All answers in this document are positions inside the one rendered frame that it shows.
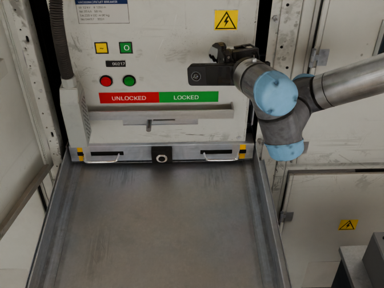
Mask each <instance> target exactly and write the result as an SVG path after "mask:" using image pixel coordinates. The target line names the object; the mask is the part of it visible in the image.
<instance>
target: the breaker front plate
mask: <svg viewBox="0 0 384 288"><path fill-rule="evenodd" d="M62 1H63V3H62V4H63V5H62V6H63V18H64V23H65V24H64V25H65V33H66V38H67V44H68V48H69V56H70V61H71V65H72V69H73V73H74V74H75V77H76V81H80V82H81V85H82V87H83V89H84V92H85V98H86V104H87V109H88V111H137V110H219V109H231V102H233V106H234V118H221V119H170V120H153V121H152V123H151V132H147V131H146V124H147V121H146V120H145V119H142V120H101V121H90V125H91V136H90V141H89V143H151V142H226V141H244V140H245V129H246V118H247V107H248V100H249V98H248V97H247V96H245V95H244V94H243V93H242V92H240V91H239V90H238V89H237V88H236V86H191V85H189V83H188V76H187V68H188V67H189V66H190V65H191V64H192V63H210V60H209V50H210V48H211V47H212V45H213V44H215V43H217V42H224V43H225V44H226V46H239V45H244V44H249V43H250V44H252V45H254V37H255V26H256V19H257V8H258V0H127V4H128V11H129V22H130V23H85V24H79V22H78V16H77V9H76V5H75V0H62ZM215 10H238V23H237V30H214V22H215ZM94 42H107V45H108V51H109V53H108V54H96V52H95V45H94ZM119 42H132V48H133V54H120V50H119ZM106 61H125V62H126V67H106ZM103 75H109V76H110V77H112V79H113V83H112V85H111V86H108V87H106V86H103V85H101V83H100V81H99V80H100V77H101V76H103ZM126 75H132V76H134V77H135V79H136V83H135V85H133V86H126V85H125V84H124V83H123V78H124V76H126ZM180 91H218V92H219V94H218V102H170V103H100V100H99V93H137V92H180Z"/></svg>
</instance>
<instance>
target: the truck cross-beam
mask: <svg viewBox="0 0 384 288"><path fill-rule="evenodd" d="M233 145H246V149H245V150H239V152H240V154H245V158H239V159H252V158H253V150H254V140H253V135H252V133H246V139H245V141H226V142H151V143H89V145H88V147H90V152H91V158H92V161H110V160H115V159H116V157H117V155H118V152H120V153H121V154H120V157H119V160H118V161H143V160H152V159H151V147H161V146H171V147H172V156H173V160H180V159H205V158H204V156H203V151H205V152H206V156H207V158H209V159H226V158H231V157H232V149H233ZM69 151H70V155H71V160H72V161H79V156H83V152H78V151H77V148H71V147H70V145H69Z"/></svg>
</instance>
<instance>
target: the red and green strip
mask: <svg viewBox="0 0 384 288"><path fill-rule="evenodd" d="M218 94H219V92H218V91H180V92H137V93H99V100H100V103H170V102H218Z"/></svg>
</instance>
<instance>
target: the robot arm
mask: <svg viewBox="0 0 384 288"><path fill-rule="evenodd" d="M247 46H251V47H252V48H247ZM255 51H256V52H255ZM209 60H210V63H192V64H191V65H190V66H189V67H188V68H187V76H188V83H189V85H191V86H236V88H237V89H238V90H239V91H240V92H242V93H243V94H244V95H245V96H247V97H248V98H249V99H250V100H251V101H252V103H253V107H254V110H255V113H256V116H257V119H258V123H259V126H260V128H261V132H262V135H263V138H264V141H265V142H264V144H265V146H266V147H267V150H268V152H269V155H270V156H271V157H272V159H274V160H276V161H290V160H293V159H296V158H297V157H299V156H300V155H301V154H302V153H303V151H304V144H303V141H304V139H303V137H302V131H303V129H304V128H305V126H306V124H307V122H308V120H309V118H310V116H311V114H312V113H314V112H318V111H321V110H325V109H328V108H331V107H335V106H339V105H343V104H346V103H350V102H354V101H357V100H360V99H364V98H368V97H372V96H375V95H379V94H383V93H384V53H381V54H378V55H375V56H372V57H369V58H366V59H363V60H361V61H358V62H354V63H351V64H349V65H346V66H342V67H339V68H337V69H334V70H330V71H327V72H325V73H322V74H318V75H316V76H314V75H312V74H305V73H304V74H300V75H297V76H296V77H295V78H294V79H293V80H290V78H289V77H288V76H287V75H285V74H284V73H282V72H280V71H277V70H275V69H274V68H272V67H270V62H269V61H265V62H262V61H260V56H259V48H257V47H255V46H254V45H252V44H250V43H249V44H244V45H239V46H226V44H225V43H224V42H217V43H215V44H213V45H212V47H211V48H210V50H209Z"/></svg>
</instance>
